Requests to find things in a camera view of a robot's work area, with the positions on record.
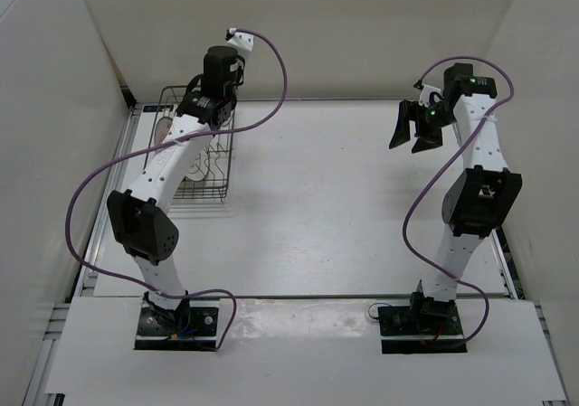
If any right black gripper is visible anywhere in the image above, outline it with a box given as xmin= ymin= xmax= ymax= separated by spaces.
xmin=388 ymin=100 xmax=457 ymax=155

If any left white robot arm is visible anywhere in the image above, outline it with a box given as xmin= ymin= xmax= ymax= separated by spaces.
xmin=107 ymin=46 xmax=243 ymax=334

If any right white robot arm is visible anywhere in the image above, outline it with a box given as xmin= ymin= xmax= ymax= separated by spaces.
xmin=389 ymin=57 xmax=523 ymax=334

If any orange patterned plate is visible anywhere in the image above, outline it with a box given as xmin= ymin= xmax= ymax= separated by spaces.
xmin=153 ymin=117 xmax=173 ymax=146

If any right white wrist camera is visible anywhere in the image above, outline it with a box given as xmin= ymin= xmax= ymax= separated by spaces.
xmin=414 ymin=81 xmax=443 ymax=108

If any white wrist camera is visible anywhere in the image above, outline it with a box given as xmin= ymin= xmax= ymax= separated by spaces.
xmin=414 ymin=81 xmax=443 ymax=108
xmin=225 ymin=28 xmax=254 ymax=59

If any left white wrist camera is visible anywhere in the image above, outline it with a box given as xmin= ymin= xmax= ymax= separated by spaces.
xmin=225 ymin=28 xmax=254 ymax=59

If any wire dish rack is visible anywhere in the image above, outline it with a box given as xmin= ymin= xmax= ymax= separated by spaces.
xmin=149 ymin=85 xmax=233 ymax=204

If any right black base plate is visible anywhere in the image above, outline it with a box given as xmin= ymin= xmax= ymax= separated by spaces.
xmin=377 ymin=305 xmax=468 ymax=354

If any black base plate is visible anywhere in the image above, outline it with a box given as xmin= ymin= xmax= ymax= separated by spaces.
xmin=133 ymin=307 xmax=219 ymax=352
xmin=377 ymin=305 xmax=468 ymax=354

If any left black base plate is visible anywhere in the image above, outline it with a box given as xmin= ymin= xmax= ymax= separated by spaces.
xmin=133 ymin=307 xmax=219 ymax=352

